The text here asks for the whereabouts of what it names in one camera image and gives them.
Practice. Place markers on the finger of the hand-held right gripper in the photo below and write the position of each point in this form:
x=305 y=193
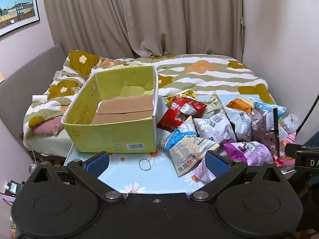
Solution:
x=275 y=122

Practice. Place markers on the small white paper roll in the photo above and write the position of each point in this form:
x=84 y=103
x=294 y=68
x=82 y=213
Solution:
x=38 y=97

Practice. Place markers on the small device with screen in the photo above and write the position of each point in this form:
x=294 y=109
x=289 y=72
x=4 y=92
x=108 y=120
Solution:
x=13 y=187

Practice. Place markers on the purple snack packet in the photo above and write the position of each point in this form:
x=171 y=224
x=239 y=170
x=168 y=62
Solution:
x=231 y=149

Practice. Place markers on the white plastic bag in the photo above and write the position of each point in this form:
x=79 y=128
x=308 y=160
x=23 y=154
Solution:
x=289 y=122

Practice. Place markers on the light blue daisy tablecloth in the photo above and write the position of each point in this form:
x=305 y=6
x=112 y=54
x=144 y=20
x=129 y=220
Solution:
x=159 y=176

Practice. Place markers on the beige curtain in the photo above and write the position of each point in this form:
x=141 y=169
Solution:
x=139 y=17

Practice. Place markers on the brown snack packet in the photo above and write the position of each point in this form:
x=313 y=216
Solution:
x=263 y=129

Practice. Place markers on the yellow-green cardboard box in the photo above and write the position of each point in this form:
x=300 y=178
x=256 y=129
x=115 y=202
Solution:
x=119 y=134

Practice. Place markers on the light blue snack packet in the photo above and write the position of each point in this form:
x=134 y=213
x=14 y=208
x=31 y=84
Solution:
x=268 y=107

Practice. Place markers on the green beige snack packet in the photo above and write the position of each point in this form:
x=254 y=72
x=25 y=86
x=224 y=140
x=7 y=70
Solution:
x=213 y=103

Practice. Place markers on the lilac pink snack packet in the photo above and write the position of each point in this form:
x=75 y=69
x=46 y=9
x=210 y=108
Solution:
x=258 y=153

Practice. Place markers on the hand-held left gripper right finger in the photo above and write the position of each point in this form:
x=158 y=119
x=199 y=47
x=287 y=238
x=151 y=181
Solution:
x=216 y=163

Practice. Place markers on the red snack packet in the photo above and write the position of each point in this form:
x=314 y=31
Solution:
x=174 y=118

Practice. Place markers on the grey bed headboard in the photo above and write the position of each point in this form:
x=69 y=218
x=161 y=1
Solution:
x=25 y=74

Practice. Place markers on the silver white snack packet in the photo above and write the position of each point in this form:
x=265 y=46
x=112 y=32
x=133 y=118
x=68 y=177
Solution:
x=215 y=129
x=240 y=123

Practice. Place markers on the gold foil snack packet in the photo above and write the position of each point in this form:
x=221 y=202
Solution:
x=183 y=95

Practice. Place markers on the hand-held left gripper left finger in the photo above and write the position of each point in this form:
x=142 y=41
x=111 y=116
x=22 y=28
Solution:
x=98 y=163

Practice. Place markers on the blue white snack packet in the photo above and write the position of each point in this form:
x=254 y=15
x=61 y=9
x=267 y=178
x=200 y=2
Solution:
x=178 y=135

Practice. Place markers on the pink plush toy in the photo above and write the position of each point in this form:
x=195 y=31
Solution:
x=46 y=128

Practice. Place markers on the floral striped blanket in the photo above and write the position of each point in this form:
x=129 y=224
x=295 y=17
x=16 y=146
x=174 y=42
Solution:
x=204 y=77

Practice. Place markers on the pink striped snack packet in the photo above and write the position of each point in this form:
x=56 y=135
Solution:
x=287 y=139

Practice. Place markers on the framed landscape picture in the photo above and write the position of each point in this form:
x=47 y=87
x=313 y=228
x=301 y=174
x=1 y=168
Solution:
x=17 y=10

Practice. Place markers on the rubber band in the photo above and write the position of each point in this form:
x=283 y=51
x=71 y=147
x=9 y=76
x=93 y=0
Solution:
x=145 y=164

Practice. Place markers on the white pink snack packet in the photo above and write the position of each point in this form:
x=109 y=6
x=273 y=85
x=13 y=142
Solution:
x=200 y=175

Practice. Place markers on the person's leg in jeans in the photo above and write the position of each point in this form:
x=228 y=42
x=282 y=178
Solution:
x=312 y=139

